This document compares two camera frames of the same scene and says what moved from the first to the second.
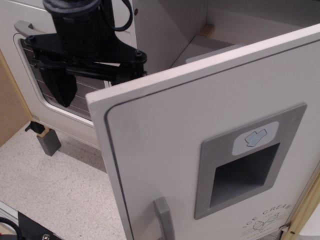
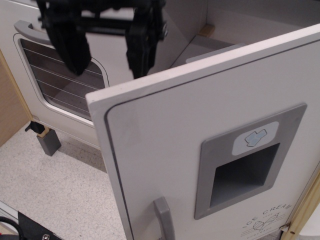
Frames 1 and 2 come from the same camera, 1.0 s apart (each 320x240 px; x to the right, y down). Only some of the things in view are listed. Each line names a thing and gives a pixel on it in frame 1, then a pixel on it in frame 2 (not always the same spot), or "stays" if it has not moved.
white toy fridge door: [232, 139] stays
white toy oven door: [75, 120] stays
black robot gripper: [85, 41] to [66, 21]
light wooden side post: [303, 215] stays
